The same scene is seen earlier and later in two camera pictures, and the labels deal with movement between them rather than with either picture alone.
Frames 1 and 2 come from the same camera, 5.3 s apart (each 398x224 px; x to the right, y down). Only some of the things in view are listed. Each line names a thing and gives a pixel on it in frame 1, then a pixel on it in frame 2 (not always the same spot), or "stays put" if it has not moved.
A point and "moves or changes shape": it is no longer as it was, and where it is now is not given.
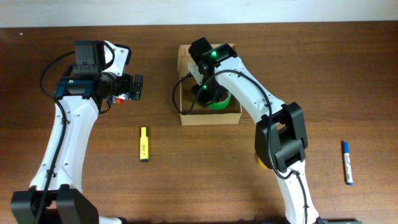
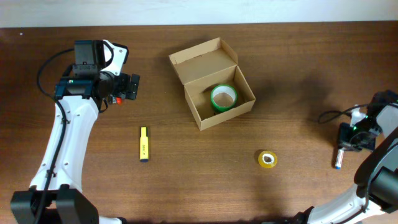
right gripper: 204,98 to 344,143
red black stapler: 117,100 stays put
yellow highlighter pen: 143,145 stays put
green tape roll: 221,106 moves or changes shape
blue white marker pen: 347,163 to 338,162
